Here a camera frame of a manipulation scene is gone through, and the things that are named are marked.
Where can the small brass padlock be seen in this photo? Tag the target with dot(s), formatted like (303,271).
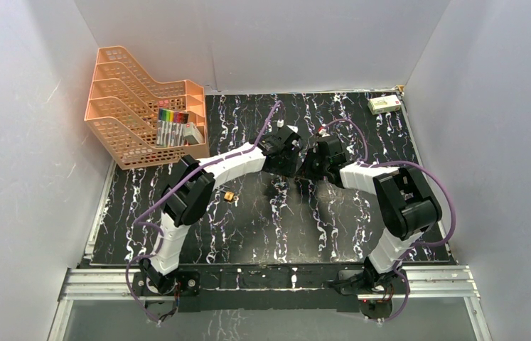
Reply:
(230,196)

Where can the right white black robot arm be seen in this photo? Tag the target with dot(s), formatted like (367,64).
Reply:
(407,205)

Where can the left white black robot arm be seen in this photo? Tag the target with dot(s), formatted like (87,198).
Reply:
(188,193)

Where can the small grey white box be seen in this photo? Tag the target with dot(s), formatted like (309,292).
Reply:
(192,134)

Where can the set of coloured markers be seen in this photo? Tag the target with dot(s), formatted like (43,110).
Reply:
(169,128)

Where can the orange plastic file organizer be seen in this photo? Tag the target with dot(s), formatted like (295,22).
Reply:
(123,111)

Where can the white green box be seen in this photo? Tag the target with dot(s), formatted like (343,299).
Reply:
(384,104)

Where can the black aluminium base frame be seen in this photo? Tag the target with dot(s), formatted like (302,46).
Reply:
(273,287)

